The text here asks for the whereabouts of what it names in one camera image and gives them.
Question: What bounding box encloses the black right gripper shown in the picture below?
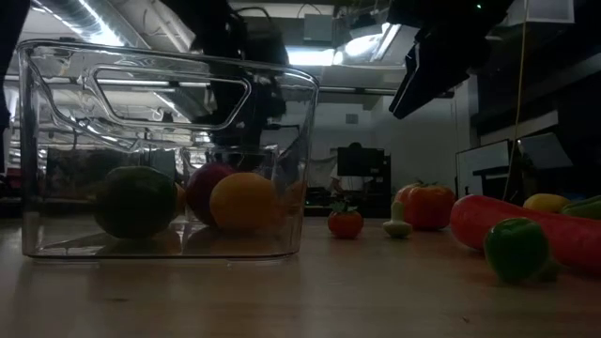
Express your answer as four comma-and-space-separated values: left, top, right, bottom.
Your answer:
387, 0, 516, 120

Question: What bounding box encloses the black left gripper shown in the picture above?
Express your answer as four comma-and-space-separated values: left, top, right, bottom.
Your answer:
213, 27, 288, 173

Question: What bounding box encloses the orange fruit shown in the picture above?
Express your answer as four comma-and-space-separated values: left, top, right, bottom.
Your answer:
208, 172, 278, 231

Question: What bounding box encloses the red apple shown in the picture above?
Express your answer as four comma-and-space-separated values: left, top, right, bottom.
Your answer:
186, 161, 236, 226

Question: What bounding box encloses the yellow lemon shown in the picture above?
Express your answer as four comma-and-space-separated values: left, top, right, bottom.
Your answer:
174, 182, 188, 217
522, 192, 572, 213

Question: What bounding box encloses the small red tomato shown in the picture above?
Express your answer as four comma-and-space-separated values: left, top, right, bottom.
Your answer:
327, 201, 365, 239

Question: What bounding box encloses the large orange-red tomato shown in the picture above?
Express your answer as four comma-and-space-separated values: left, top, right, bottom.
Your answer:
393, 180, 457, 231

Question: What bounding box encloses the dark green avocado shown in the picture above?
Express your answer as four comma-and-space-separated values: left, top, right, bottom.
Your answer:
93, 165, 178, 239

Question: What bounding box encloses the long orange carrot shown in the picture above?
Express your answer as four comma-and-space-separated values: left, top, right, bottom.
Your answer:
449, 194, 601, 273

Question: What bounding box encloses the white mushroom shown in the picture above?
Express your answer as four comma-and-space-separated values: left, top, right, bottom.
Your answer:
382, 200, 414, 238

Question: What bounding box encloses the small green bell pepper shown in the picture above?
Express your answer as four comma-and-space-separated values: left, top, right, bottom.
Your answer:
483, 217, 562, 284

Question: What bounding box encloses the large clear plastic basket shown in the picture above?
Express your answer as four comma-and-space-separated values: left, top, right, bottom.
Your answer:
17, 39, 320, 259

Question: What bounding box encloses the long green pepper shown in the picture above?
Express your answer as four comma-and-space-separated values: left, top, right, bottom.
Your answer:
561, 194, 601, 222

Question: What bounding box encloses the metal ceiling hood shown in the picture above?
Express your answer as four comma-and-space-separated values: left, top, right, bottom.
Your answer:
335, 21, 405, 67

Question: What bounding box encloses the white hanging cloth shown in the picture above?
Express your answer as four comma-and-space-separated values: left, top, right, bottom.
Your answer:
307, 156, 339, 189

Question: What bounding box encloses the white-backed computer monitor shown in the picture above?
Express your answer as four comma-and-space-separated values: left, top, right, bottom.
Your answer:
455, 139, 513, 193

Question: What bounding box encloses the black cabinet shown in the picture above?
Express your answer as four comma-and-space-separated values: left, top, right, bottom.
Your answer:
336, 146, 392, 217

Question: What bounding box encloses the person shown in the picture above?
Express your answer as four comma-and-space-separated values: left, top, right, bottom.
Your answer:
330, 141, 375, 198

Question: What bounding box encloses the ceiling light panel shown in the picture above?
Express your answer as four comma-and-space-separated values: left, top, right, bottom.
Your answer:
285, 46, 335, 67

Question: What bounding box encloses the grey ceiling box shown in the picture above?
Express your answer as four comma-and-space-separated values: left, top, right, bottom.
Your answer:
302, 12, 335, 42

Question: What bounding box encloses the tilted grey monitor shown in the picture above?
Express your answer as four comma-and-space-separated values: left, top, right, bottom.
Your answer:
516, 131, 575, 170

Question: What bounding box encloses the hanging yellow cable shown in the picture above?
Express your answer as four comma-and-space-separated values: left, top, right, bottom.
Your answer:
501, 0, 530, 201

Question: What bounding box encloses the silver air duct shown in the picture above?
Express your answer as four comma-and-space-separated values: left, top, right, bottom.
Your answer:
27, 0, 126, 48

